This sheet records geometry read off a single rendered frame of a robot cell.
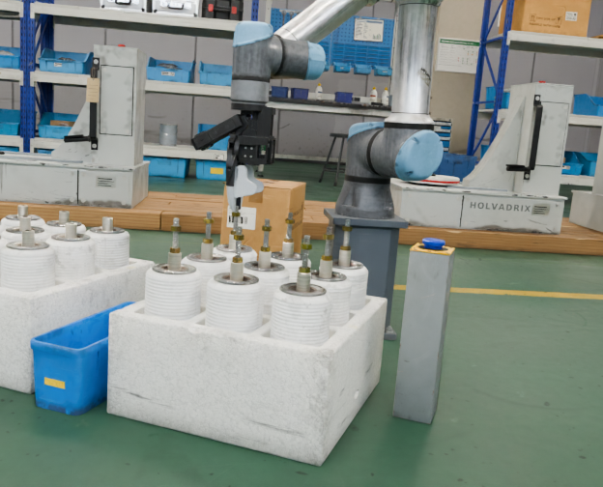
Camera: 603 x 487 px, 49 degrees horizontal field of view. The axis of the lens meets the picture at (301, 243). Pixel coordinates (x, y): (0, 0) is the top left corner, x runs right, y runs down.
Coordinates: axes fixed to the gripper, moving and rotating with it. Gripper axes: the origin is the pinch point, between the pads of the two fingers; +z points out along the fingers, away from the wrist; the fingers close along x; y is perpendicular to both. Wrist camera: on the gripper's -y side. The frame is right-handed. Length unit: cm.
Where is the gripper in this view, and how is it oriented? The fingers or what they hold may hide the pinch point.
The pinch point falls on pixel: (233, 203)
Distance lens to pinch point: 134.4
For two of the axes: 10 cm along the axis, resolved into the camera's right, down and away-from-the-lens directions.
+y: 9.8, 1.0, -1.7
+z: -0.7, 9.8, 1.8
